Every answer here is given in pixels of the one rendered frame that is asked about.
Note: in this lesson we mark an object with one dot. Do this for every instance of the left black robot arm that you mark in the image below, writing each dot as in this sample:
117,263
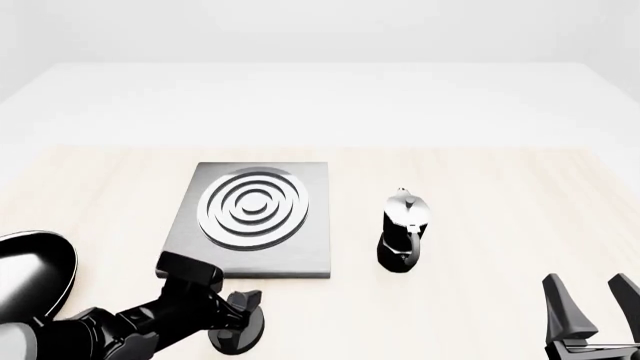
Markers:
115,330

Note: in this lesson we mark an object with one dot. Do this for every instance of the black moka pot silver lid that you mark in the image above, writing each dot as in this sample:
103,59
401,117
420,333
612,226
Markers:
396,240

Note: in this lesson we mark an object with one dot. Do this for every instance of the black frying pan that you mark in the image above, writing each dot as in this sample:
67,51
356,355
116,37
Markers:
30,270

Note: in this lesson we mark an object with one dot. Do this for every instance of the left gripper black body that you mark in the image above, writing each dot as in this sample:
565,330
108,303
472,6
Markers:
210,309

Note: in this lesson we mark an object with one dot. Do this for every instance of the round black stove knob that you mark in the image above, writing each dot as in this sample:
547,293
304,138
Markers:
239,339

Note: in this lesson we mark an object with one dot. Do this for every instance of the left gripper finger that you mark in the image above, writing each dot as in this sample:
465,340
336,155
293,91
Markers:
234,326
246,300

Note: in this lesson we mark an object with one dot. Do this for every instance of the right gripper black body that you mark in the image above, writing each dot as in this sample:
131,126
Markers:
595,350

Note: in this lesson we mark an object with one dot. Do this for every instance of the grey stove plate with rings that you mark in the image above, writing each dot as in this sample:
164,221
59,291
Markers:
280,258

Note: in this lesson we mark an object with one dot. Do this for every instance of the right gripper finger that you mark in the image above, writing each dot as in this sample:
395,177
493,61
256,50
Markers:
629,300
567,311

